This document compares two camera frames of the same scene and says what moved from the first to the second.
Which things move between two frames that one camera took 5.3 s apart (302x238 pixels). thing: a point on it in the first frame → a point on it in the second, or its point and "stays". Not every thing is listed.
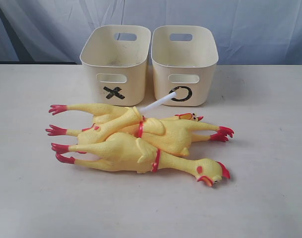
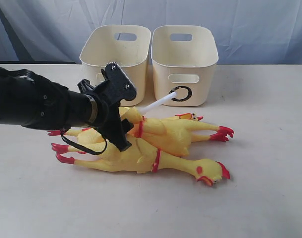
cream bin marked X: [114, 58] stays
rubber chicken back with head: [186, 116] → [186, 115]
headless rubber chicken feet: [176, 137] stays
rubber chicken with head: [123, 152] stays
